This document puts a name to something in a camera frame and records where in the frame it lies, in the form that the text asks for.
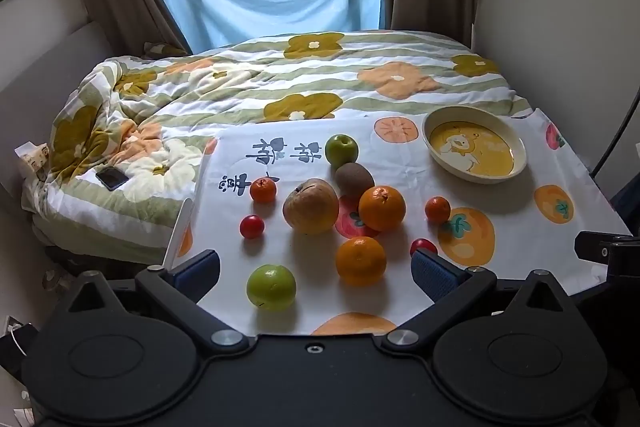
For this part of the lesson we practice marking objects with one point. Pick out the black smartphone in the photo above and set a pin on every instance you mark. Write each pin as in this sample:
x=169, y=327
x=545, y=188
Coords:
x=112, y=178

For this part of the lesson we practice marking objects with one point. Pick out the tissue box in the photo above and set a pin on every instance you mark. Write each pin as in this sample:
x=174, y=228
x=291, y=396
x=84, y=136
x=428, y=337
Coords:
x=32, y=158

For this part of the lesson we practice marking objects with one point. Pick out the large yellowish brown apple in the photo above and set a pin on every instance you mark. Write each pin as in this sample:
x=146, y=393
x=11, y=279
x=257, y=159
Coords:
x=310, y=207

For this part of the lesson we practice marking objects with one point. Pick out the large orange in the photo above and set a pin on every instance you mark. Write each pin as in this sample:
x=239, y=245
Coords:
x=360, y=261
x=382, y=208

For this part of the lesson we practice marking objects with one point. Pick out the white persimmon print tablecloth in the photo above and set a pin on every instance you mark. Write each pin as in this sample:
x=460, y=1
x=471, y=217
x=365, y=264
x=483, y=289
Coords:
x=500, y=217

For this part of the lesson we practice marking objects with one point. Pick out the light green apple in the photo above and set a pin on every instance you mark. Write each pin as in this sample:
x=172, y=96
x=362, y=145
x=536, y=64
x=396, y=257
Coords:
x=270, y=288

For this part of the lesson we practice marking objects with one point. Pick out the small red tomato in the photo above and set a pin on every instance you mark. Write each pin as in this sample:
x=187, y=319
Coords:
x=423, y=246
x=251, y=227

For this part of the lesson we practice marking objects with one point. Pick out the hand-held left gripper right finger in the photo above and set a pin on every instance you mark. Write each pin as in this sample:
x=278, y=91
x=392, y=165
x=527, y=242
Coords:
x=431, y=272

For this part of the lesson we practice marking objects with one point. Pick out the floral striped blanket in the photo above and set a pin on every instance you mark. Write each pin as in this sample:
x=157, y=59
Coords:
x=240, y=82

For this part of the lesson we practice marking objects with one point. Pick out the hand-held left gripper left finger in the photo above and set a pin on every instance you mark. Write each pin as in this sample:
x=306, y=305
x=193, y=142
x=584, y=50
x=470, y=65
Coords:
x=200, y=272

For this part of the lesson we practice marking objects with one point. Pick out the grey bed headboard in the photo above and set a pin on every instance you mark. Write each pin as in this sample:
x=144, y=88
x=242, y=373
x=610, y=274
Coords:
x=50, y=57

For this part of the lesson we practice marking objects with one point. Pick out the small tangerine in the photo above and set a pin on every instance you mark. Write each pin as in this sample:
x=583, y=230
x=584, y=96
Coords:
x=437, y=210
x=263, y=190

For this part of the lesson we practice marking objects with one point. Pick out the dark green apple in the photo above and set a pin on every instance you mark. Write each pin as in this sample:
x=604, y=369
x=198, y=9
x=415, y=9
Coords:
x=341, y=150

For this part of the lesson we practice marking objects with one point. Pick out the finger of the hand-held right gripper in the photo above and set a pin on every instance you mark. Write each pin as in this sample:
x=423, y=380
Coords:
x=600, y=247

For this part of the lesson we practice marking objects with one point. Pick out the cream bowl with duck print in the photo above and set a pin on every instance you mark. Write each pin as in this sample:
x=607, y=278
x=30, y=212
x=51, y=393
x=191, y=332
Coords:
x=475, y=152

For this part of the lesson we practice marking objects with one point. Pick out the brown kiwi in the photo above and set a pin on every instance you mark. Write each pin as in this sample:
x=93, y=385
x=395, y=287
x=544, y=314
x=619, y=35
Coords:
x=353, y=179

